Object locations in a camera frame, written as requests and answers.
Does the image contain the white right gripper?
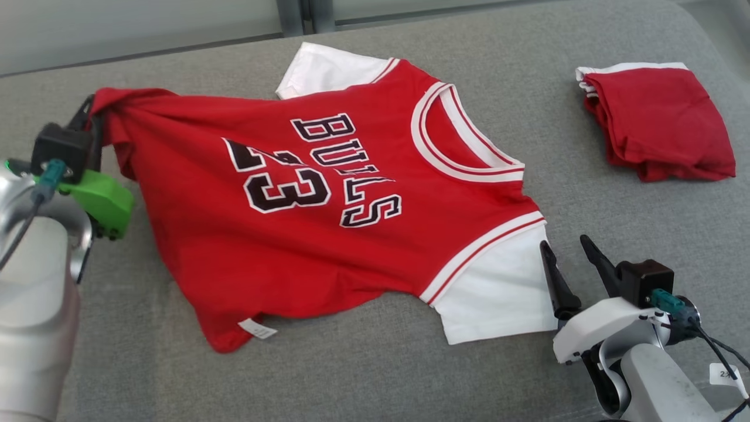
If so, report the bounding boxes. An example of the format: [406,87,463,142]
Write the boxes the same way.
[539,234,673,366]

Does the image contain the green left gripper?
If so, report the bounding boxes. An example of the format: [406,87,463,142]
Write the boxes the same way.
[58,94,136,241]

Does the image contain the red Bulls 23 jersey shirt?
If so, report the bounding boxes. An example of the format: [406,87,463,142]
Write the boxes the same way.
[91,42,558,354]

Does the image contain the red shorts with white stripe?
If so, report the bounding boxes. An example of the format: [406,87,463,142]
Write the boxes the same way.
[575,62,737,183]

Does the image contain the teal left cable connector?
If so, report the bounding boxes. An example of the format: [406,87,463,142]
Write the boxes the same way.
[32,158,67,204]

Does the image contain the teal cable connector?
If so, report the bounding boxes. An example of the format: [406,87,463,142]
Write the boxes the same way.
[32,158,67,204]
[650,288,687,315]

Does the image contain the teal right cable connector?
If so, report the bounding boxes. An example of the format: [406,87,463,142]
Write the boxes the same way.
[650,288,687,315]

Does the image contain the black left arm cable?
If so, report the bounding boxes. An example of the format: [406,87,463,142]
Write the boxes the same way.
[0,193,46,271]

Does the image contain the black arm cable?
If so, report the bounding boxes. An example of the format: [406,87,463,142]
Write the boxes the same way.
[0,193,46,271]
[684,321,750,422]

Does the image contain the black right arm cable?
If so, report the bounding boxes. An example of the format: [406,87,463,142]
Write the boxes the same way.
[684,321,750,422]

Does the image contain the white cable label tag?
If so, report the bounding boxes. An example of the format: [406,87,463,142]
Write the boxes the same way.
[708,363,750,400]

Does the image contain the grey partition post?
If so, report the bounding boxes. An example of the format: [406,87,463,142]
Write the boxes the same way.
[275,0,336,38]

